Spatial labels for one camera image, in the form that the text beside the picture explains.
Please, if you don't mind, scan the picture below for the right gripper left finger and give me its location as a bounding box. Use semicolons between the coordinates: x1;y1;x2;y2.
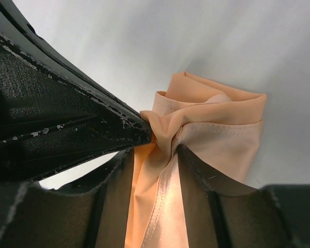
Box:
0;149;134;247

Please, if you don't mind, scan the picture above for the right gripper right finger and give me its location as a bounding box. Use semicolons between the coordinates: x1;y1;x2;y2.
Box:
178;145;310;247

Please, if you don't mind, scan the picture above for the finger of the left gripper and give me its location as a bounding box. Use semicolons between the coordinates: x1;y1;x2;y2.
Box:
0;31;152;181
0;1;139;115

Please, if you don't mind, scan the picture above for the peach cloth napkin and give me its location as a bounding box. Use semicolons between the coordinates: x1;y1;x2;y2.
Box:
125;72;267;247

